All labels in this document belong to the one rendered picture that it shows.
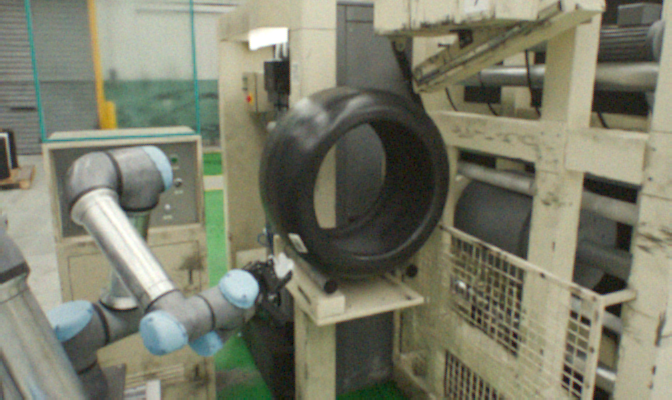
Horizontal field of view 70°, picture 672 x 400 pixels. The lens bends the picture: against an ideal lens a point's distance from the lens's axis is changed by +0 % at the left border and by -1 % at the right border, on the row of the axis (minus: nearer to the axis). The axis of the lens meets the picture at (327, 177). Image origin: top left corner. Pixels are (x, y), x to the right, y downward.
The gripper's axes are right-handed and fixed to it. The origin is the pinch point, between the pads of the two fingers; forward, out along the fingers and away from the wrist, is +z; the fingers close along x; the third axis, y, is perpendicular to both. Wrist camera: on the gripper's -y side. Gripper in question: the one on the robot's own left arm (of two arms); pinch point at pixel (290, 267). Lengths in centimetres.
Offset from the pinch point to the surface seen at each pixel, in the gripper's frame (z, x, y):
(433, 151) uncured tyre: 42, -33, 11
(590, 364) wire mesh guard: 15, -61, -44
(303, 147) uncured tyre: 13.4, -9.3, 27.2
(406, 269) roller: 33.4, -14.7, -21.7
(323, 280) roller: 13.7, 2.0, -11.8
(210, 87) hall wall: 698, 594, 126
